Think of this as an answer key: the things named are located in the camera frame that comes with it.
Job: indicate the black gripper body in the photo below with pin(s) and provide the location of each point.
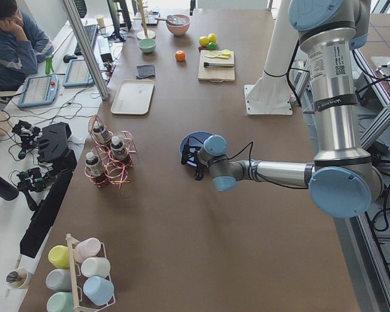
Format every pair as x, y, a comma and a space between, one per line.
201, 167

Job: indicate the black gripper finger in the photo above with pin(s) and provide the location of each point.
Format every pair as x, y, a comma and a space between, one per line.
199, 173

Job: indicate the blue round plate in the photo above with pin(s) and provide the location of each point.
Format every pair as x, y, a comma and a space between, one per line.
195, 140

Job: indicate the orange mandarin fruit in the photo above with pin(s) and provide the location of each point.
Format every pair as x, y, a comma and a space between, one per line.
180, 55

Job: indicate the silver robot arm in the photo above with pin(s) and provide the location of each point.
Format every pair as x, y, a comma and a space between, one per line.
341, 180

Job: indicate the tea bottle middle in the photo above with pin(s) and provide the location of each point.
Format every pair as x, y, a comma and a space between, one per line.
120, 152

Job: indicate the tea bottle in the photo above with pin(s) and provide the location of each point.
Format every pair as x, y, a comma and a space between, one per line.
101, 134
120, 152
95, 170

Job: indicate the wooden cutting board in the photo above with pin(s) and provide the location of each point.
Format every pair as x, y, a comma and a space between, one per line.
216, 74

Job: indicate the cream rabbit tray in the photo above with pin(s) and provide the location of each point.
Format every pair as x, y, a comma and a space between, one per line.
133, 97

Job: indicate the steel muddler cylinder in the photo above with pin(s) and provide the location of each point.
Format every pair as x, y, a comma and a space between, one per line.
218, 65

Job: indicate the yellow plastic knife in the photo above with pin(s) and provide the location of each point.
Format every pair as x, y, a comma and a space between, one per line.
217, 56

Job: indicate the tea bottle back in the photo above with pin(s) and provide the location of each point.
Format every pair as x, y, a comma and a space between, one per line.
101, 134

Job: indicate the grey folded cloth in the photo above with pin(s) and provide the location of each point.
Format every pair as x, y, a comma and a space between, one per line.
145, 71

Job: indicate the lemon half slice thick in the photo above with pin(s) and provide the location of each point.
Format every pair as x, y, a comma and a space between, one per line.
226, 51

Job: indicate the tea bottle front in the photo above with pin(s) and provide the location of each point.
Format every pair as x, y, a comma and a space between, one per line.
95, 170

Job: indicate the green lime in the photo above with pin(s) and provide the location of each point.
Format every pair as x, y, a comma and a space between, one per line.
211, 46

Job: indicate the yellow lemon near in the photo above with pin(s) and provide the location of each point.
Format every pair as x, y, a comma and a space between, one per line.
203, 41

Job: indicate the yellow lemon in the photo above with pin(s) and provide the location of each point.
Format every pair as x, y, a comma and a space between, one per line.
203, 41
212, 37

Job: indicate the yellow lemon far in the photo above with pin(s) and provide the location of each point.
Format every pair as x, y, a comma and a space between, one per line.
212, 37

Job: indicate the green bowl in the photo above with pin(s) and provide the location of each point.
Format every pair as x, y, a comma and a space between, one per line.
147, 45

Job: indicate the pink cup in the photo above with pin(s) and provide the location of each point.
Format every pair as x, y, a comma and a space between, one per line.
87, 248

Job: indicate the pink bowl with ice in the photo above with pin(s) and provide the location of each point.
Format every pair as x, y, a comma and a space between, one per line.
179, 30

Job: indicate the wooden cup tree stand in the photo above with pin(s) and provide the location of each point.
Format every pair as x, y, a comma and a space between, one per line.
145, 33

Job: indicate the white cup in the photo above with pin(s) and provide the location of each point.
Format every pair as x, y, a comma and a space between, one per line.
96, 266

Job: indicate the metal ice scoop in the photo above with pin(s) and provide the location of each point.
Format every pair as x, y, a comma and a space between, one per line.
174, 20

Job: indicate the teach pendant far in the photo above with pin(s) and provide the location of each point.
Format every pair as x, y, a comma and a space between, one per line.
77, 75

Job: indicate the teach pendant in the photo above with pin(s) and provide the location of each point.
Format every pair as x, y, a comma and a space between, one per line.
39, 91
77, 75

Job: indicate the blue cup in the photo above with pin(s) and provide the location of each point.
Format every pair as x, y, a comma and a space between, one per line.
99, 290

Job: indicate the yellow cup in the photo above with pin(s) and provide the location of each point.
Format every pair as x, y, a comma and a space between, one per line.
58, 256

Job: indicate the black keyboard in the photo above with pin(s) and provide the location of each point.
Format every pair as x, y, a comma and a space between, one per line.
91, 33

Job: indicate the teach pendant near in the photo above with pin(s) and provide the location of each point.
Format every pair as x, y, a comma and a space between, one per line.
39, 91

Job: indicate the grey cup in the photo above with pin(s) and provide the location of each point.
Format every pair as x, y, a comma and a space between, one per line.
59, 280

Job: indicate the green cup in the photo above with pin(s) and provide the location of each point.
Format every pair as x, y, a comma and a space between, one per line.
60, 302

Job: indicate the black water bottle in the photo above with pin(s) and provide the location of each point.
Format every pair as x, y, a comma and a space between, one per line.
8, 192

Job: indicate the seated person blue sweater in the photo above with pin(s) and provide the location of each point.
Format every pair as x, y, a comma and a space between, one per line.
23, 46

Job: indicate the copper wire bottle rack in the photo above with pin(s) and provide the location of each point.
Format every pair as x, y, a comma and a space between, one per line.
115, 170

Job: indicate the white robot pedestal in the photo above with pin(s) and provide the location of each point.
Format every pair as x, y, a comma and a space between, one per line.
271, 93

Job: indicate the aluminium frame post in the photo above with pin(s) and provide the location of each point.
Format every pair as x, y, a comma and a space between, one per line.
88, 53

